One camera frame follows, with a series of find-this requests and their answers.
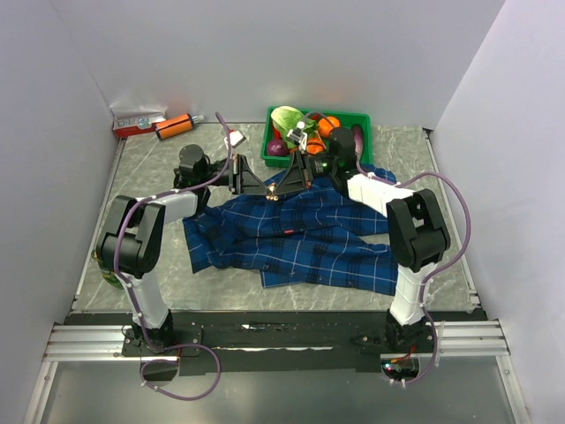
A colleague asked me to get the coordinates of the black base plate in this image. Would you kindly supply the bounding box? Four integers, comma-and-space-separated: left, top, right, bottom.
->
58, 309, 487, 376

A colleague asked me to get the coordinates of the red onion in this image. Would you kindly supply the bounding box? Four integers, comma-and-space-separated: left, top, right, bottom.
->
266, 139, 290, 157

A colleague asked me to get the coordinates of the purple cable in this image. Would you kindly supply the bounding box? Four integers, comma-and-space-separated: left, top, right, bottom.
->
112, 111, 235, 402
299, 112, 472, 386

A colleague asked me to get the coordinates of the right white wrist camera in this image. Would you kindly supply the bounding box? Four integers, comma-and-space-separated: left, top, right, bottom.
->
287, 120, 308, 153

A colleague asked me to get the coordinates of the orange cylinder bottle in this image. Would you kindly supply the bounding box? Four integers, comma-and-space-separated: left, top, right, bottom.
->
154, 114, 204, 140

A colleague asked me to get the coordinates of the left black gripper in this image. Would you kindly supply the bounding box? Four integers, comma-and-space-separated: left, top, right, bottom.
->
200, 155, 272, 196

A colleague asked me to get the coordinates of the orange pumpkin toy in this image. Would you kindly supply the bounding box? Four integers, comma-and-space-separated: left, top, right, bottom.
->
305, 138, 326, 155

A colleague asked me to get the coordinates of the small brooch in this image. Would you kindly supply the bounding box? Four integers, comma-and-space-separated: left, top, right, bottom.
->
266, 184, 278, 201

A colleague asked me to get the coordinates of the green glass bottle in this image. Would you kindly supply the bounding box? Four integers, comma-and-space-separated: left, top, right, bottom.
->
91, 250, 124, 291

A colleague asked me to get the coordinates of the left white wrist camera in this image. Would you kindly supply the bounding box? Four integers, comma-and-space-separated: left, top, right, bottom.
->
224, 130, 246, 150

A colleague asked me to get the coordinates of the red white carton box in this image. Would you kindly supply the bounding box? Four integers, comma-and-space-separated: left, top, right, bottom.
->
112, 106, 166, 139

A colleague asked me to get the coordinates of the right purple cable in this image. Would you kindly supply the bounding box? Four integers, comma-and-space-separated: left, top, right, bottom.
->
299, 112, 472, 386

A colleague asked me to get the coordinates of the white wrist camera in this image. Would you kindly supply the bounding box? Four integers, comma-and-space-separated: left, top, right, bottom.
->
224, 130, 246, 150
287, 120, 308, 153

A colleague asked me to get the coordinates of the blue plaid shirt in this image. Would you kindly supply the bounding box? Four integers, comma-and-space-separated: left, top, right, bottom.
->
183, 177, 398, 295

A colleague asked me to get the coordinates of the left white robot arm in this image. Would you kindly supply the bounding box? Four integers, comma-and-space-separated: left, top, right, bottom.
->
95, 144, 274, 355

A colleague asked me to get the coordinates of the green plastic crate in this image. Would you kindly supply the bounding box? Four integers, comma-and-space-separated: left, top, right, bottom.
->
260, 106, 373, 168

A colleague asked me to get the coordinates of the purple eggplant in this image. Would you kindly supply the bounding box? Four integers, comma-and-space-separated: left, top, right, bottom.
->
350, 124, 365, 159

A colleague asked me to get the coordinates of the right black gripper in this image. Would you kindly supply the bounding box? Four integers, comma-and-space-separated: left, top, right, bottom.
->
272, 150, 337, 198

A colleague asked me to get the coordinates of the napa cabbage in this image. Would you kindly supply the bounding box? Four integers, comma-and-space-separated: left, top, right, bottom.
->
270, 106, 305, 149

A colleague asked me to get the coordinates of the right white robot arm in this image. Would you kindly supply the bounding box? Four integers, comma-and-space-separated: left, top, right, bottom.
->
266, 125, 450, 352

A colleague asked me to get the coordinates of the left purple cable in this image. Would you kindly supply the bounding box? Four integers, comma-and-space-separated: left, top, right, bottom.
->
112, 111, 235, 402

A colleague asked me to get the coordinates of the aluminium rail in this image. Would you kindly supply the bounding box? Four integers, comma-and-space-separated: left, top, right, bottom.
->
42, 321, 510, 362

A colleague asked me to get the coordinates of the orange fruit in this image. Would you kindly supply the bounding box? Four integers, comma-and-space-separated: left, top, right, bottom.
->
318, 116, 341, 139

